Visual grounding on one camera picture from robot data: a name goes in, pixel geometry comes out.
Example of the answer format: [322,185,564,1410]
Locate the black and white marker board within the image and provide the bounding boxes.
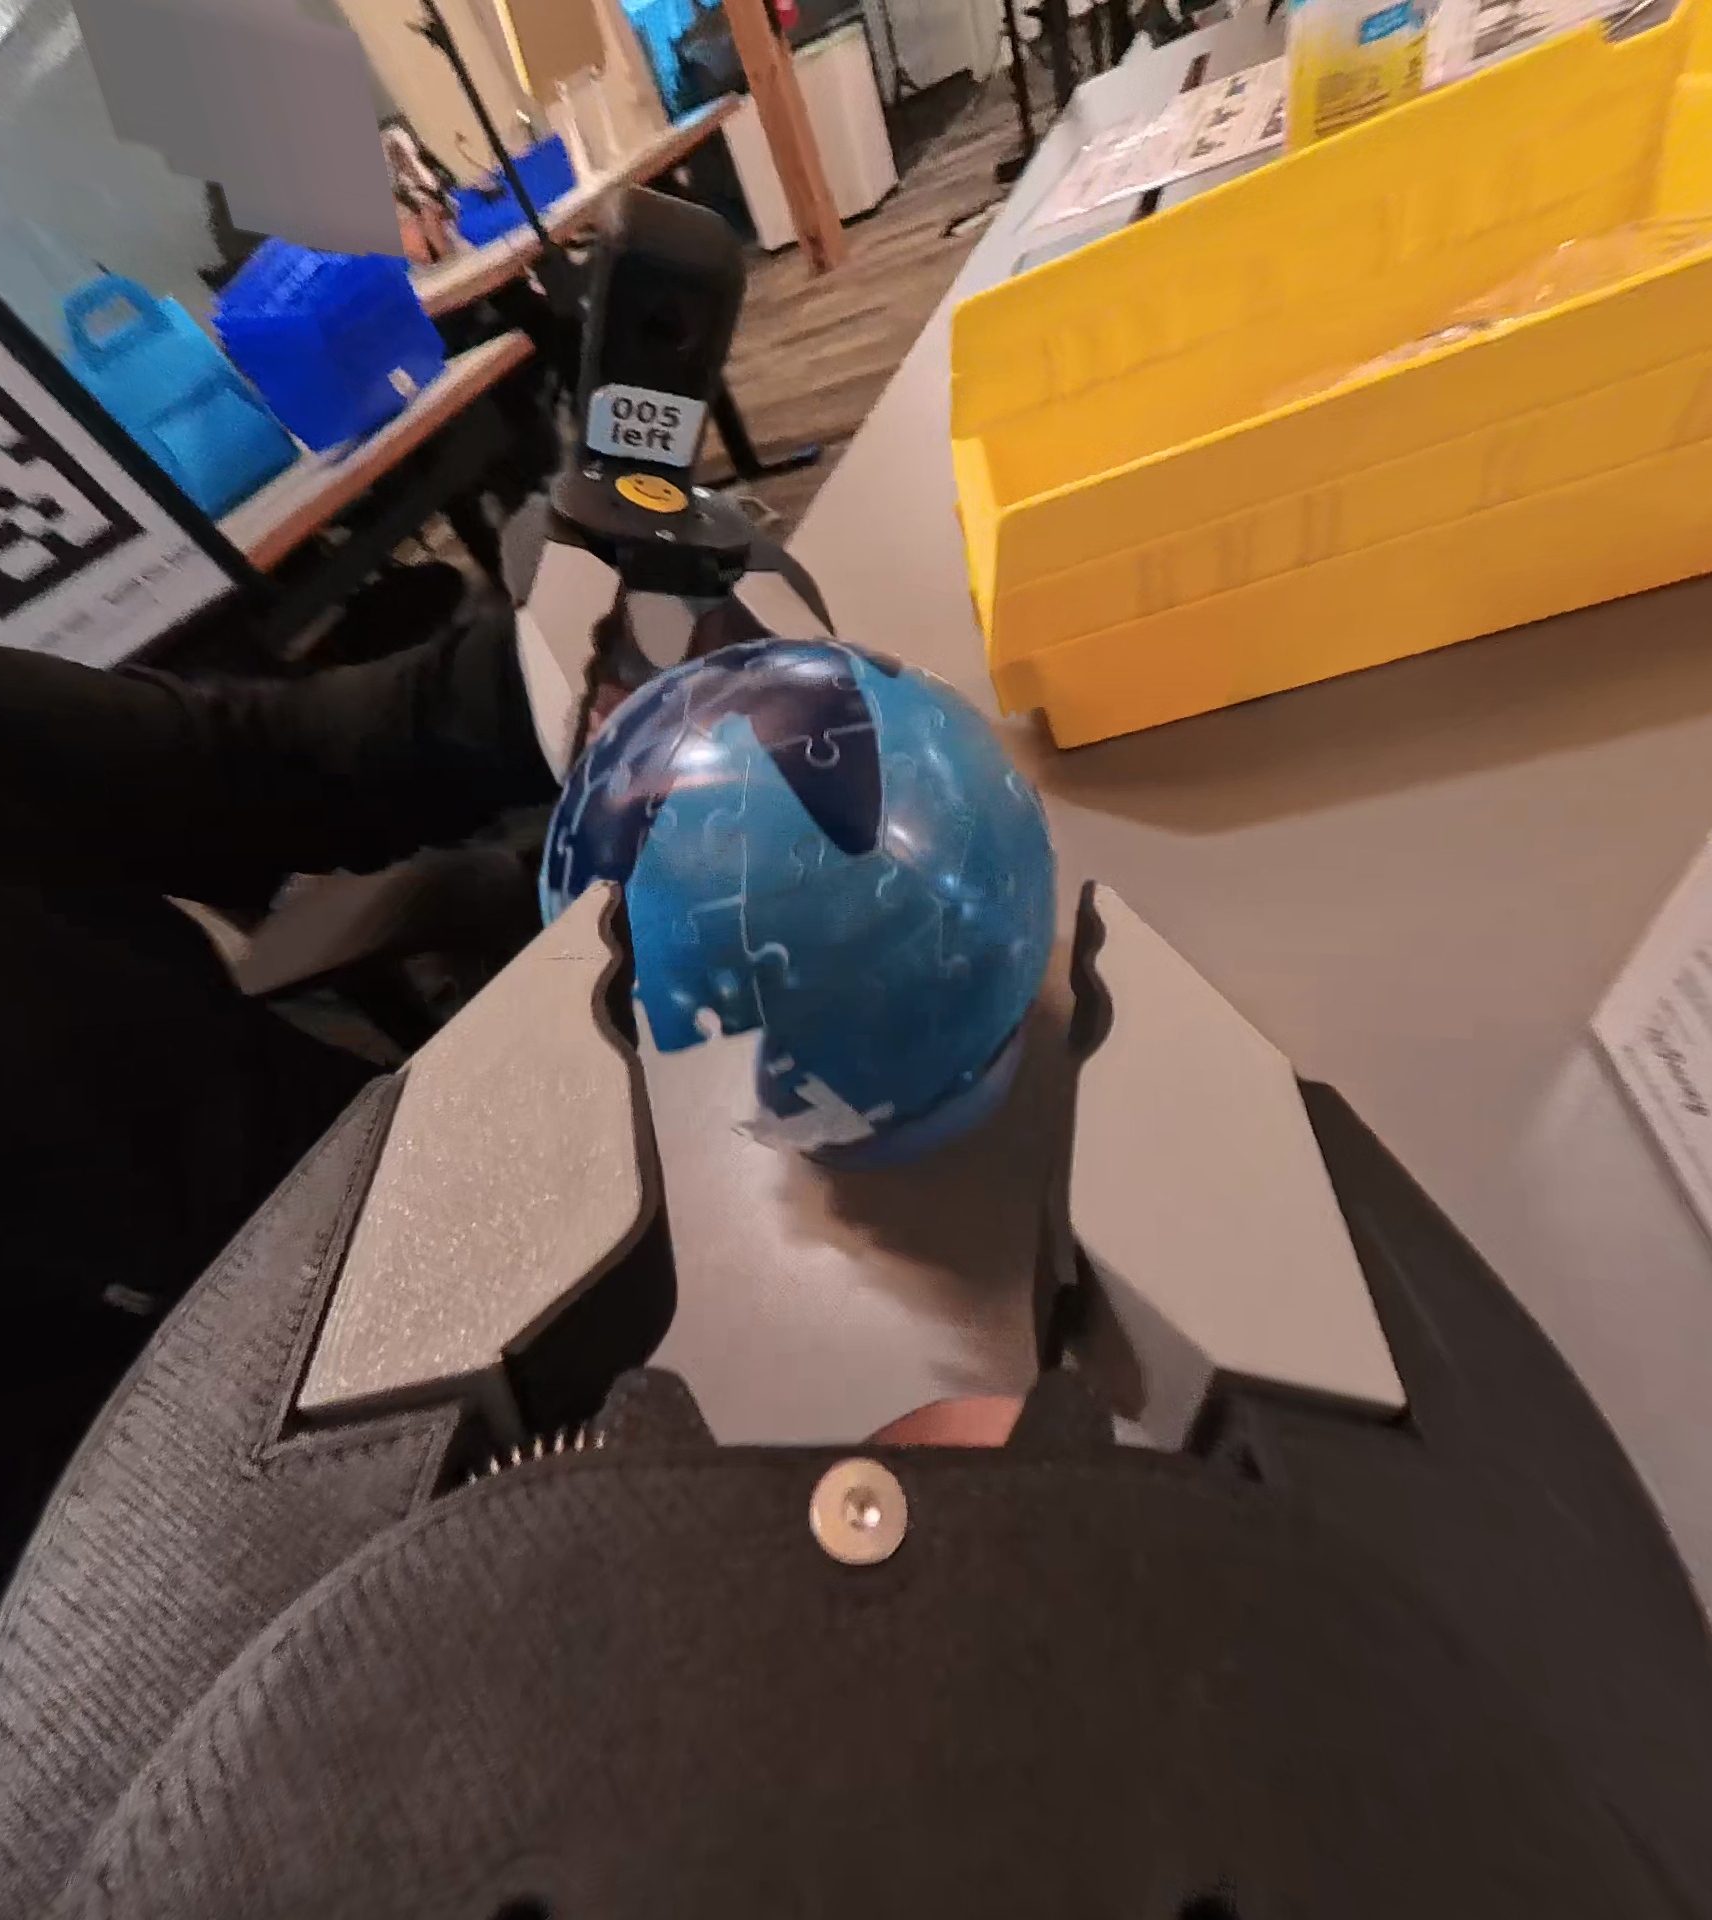
[0,216,258,670]

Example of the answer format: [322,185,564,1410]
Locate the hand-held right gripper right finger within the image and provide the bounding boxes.
[1041,883,1406,1428]

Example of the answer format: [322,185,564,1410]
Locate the blue puzzle ball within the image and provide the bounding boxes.
[537,637,1060,1165]

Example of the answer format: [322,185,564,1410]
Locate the printed instruction sheet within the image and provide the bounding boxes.
[1050,60,1294,228]
[1425,0,1683,90]

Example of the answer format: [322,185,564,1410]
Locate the blue round ball stand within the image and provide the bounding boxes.
[818,1026,1029,1176]

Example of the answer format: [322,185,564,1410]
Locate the wooden post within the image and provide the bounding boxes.
[719,0,848,276]

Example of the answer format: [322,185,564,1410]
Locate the clear bag of puzzle pieces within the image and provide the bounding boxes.
[1290,210,1712,408]

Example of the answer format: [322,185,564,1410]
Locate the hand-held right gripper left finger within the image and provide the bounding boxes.
[291,885,678,1428]

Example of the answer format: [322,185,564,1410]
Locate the blue plastic crate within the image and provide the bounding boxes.
[214,240,447,452]

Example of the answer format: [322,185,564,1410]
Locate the wooden table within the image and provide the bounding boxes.
[406,97,746,318]
[218,330,537,576]

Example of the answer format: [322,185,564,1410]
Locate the black tripod stand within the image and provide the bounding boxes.
[411,0,562,250]

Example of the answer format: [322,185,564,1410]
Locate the light blue tote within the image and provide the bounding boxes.
[59,270,299,516]

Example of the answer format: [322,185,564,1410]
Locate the person's left forearm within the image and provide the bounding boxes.
[0,576,565,932]

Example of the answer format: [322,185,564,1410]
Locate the person's black clothing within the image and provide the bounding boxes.
[0,840,400,1653]

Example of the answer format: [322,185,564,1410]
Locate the yellow and white container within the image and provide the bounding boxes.
[1282,0,1435,153]

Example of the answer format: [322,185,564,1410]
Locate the blue storage bin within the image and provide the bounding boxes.
[450,134,580,247]

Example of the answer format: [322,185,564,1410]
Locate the yellow plastic bin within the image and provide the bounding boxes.
[987,450,1712,751]
[951,314,1712,618]
[950,0,1712,452]

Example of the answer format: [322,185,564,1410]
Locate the white cabinet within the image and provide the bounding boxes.
[719,23,900,250]

